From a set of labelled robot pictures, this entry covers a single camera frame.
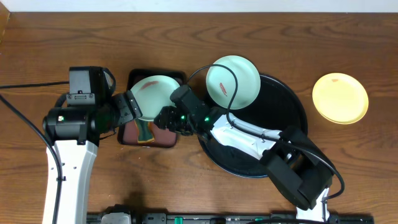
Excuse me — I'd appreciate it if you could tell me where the yellow plate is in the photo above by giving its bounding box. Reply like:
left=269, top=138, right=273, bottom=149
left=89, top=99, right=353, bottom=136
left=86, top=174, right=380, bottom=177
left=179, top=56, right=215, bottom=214
left=312, top=73, right=369, bottom=124

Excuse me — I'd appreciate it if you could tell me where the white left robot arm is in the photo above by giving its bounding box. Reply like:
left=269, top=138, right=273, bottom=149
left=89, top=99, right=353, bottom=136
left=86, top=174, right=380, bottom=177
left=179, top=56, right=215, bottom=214
left=42, top=66, right=142, bottom=223

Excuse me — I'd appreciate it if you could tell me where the black round tray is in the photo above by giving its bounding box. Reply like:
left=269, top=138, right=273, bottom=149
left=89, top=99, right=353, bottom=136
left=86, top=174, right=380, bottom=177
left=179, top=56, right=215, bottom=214
left=199, top=73, right=308, bottom=178

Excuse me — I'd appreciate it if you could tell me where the black rectangular tray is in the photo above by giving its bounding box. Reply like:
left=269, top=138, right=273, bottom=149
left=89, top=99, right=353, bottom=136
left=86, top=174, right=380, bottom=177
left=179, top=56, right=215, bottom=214
left=118, top=68, right=185, bottom=148

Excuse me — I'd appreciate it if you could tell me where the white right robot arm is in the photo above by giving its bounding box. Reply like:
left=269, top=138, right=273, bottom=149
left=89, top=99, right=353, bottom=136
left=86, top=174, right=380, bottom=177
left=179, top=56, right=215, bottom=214
left=154, top=106, right=336, bottom=222

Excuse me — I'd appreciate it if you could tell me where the orange green scrub sponge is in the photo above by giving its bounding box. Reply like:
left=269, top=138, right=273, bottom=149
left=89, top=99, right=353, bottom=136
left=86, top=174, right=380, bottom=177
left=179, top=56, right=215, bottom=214
left=135, top=119, right=155, bottom=144

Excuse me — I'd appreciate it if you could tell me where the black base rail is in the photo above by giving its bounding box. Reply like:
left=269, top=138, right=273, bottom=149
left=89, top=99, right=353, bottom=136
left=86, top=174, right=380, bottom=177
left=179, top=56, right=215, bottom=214
left=85, top=204, right=375, bottom=224

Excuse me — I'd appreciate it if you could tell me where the light green plate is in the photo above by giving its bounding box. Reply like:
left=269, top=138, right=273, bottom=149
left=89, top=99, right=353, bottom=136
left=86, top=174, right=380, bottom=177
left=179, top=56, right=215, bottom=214
left=131, top=75, right=180, bottom=121
left=206, top=55, right=261, bottom=110

